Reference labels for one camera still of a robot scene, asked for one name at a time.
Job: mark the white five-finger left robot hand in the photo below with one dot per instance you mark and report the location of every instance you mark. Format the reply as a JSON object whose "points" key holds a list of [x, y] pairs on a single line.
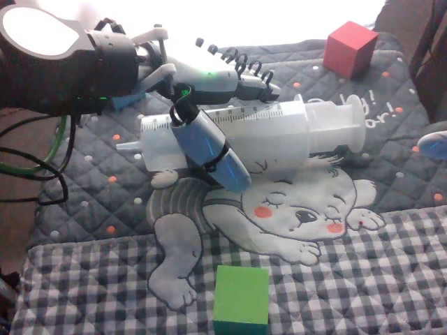
{"points": [[209, 78]]}

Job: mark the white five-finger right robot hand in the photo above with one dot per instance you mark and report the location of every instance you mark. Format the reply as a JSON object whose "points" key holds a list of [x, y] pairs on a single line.
{"points": [[434, 144]]}

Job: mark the translucent plastic cup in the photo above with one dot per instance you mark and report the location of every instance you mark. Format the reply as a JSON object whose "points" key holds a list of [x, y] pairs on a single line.
{"points": [[279, 132]]}

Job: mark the red cube block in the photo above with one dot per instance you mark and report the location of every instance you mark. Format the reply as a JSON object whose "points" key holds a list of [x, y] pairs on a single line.
{"points": [[345, 49]]}

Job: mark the grey bear-print quilt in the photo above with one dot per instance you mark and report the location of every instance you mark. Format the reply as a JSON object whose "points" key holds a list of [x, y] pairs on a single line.
{"points": [[314, 244]]}

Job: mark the green cube block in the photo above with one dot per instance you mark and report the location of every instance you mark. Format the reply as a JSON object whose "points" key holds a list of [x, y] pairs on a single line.
{"points": [[241, 296]]}

